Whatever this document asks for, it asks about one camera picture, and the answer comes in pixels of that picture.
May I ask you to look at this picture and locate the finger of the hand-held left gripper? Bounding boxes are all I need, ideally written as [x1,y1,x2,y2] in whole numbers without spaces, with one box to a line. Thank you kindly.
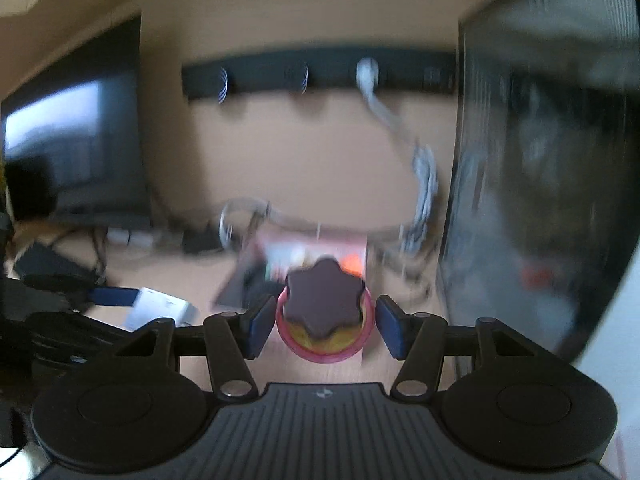
[25,275,138,307]

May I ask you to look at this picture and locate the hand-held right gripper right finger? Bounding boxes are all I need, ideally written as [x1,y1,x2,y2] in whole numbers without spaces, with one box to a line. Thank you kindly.
[375,295,532,402]

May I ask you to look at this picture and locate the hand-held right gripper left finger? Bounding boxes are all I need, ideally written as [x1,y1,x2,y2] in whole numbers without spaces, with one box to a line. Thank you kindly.
[114,294,277,402]

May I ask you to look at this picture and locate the small white box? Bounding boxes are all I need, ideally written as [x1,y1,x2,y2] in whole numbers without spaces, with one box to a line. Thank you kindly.
[129,287,197,332]

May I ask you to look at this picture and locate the yellow pink toy jar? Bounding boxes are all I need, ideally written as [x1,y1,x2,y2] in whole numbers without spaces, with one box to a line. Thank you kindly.
[275,256,375,363]

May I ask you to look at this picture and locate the pink cardboard box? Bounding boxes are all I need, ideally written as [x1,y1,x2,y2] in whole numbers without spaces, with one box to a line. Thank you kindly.
[212,227,371,311]

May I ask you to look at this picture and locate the wooden desktop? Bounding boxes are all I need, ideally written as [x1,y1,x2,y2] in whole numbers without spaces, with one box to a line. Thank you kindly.
[0,220,451,391]

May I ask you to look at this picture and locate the white power strip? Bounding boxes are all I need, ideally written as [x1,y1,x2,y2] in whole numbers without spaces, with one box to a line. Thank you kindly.
[107,227,156,248]

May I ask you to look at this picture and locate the black keyboard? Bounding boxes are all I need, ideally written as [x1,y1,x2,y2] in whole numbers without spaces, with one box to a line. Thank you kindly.
[12,242,98,283]

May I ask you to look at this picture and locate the black power adapter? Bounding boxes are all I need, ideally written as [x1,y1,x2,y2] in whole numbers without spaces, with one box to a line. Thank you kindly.
[182,230,223,255]

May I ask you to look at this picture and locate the black computer monitor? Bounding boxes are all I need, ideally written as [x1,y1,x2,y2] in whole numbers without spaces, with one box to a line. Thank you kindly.
[0,12,151,223]

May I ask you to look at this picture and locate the right curved monitor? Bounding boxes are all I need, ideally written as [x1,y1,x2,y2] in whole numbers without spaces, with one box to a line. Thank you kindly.
[440,0,640,366]

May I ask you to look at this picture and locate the white cable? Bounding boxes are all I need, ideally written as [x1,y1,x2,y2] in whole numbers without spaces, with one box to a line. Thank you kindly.
[219,199,281,251]

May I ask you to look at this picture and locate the grey bundled cable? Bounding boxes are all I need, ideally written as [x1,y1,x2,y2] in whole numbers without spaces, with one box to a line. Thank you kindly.
[356,57,441,261]

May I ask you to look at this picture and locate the black wall power strip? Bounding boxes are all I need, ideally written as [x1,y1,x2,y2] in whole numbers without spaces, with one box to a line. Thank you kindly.
[181,50,457,106]

